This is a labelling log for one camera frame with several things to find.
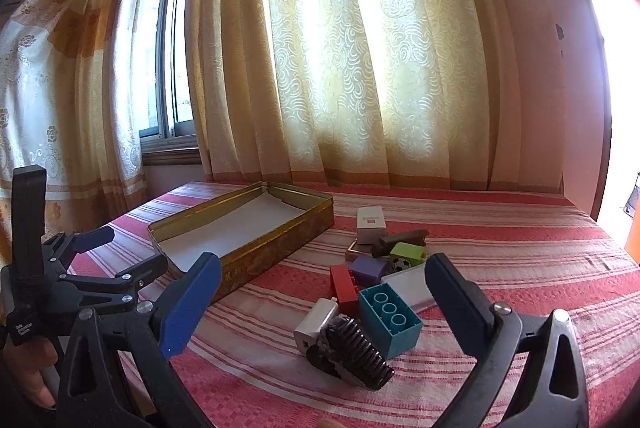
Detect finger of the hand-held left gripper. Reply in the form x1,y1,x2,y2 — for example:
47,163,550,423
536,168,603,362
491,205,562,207
55,252,169,324
42,226,117,270

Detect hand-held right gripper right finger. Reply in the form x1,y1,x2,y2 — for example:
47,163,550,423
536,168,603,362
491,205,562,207
424,252,591,428

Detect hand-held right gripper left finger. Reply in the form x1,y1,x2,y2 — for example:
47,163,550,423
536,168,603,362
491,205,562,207
57,252,223,428

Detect clear plastic box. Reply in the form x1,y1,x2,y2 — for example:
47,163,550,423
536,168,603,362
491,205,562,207
380,264,437,311

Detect teal toy block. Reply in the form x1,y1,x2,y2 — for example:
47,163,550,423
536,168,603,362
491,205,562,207
358,283,424,361

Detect green toy block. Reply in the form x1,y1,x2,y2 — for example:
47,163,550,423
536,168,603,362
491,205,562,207
389,241,430,274

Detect brown wooden brush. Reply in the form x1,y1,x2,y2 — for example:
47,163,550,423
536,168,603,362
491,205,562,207
371,229,430,257

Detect gold tin box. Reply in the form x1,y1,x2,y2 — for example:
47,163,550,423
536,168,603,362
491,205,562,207
147,181,335,304

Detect purple toy block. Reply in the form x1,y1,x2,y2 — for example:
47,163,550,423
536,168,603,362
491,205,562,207
348,255,391,287

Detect red toy block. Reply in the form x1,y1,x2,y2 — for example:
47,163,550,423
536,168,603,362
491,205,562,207
329,264,362,319

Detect black toothed hair clip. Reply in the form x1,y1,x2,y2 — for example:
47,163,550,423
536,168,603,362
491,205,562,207
306,315,396,391

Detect small white cardboard box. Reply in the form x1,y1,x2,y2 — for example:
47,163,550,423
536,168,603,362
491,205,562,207
356,206,388,245

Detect white charger adapter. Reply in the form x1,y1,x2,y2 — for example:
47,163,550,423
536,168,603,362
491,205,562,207
293,298,341,355

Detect person's left hand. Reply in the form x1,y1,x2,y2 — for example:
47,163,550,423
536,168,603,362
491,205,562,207
0,337,60,410

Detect red striped bed sheet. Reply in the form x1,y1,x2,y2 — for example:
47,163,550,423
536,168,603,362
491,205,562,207
42,180,640,428

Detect white paper liner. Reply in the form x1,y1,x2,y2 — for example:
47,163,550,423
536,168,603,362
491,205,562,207
162,195,306,271

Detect narrow patterned yellow curtain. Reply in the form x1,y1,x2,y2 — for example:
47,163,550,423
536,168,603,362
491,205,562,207
0,0,166,254

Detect dark grey cloth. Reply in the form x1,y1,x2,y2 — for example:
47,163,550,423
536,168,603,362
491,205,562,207
624,175,640,215

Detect wide patterned yellow curtain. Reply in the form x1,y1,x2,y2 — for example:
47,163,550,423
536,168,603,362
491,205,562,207
185,0,566,194

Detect metal window frame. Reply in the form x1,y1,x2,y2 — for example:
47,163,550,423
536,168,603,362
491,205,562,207
132,0,198,144

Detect wooden door frame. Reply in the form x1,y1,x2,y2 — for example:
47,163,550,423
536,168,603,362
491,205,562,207
550,0,613,219

